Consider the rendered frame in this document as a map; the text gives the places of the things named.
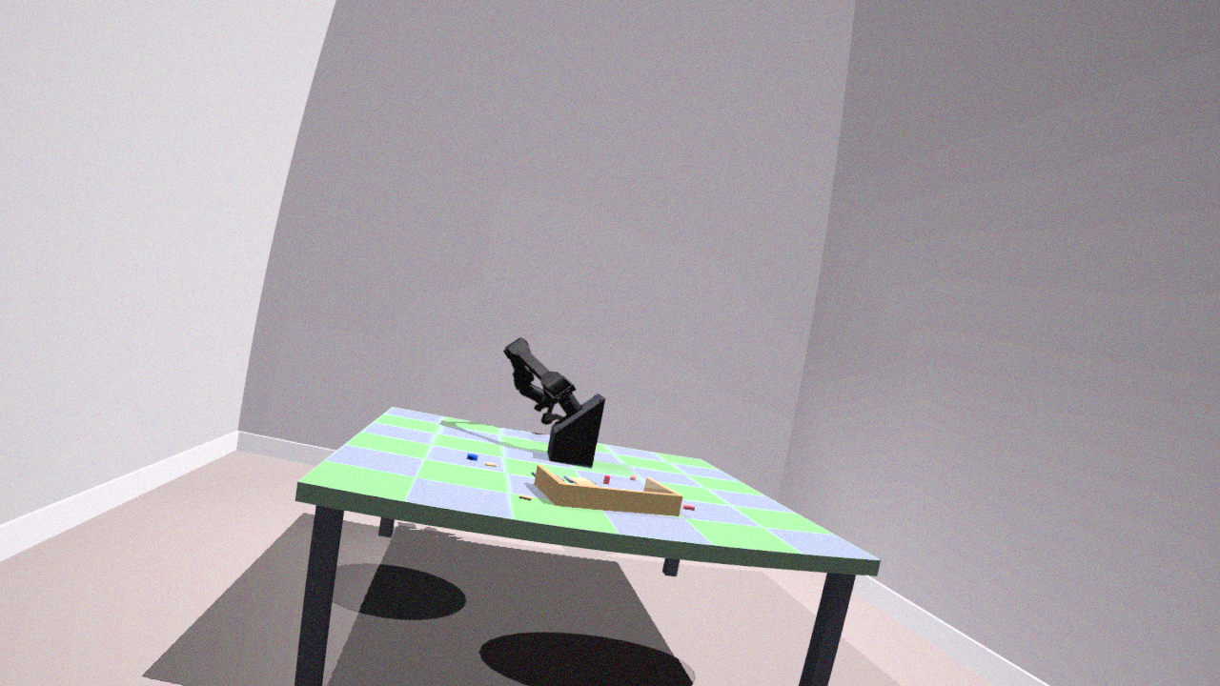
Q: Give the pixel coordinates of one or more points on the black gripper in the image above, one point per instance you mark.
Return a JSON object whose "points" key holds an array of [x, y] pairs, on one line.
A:
{"points": [[548, 417]]}

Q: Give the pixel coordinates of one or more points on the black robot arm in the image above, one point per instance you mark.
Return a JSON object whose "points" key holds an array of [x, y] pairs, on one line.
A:
{"points": [[554, 385]]}

